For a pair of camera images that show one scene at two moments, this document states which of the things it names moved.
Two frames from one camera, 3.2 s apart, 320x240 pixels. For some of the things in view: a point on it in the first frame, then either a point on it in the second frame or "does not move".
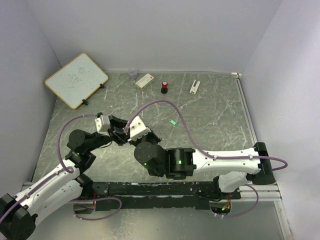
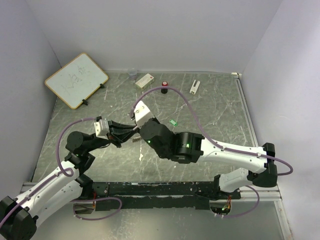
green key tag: [173, 122] does not move
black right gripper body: [151, 138] → [161, 153]
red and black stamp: [164, 88] does not move
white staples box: [145, 81] does not move
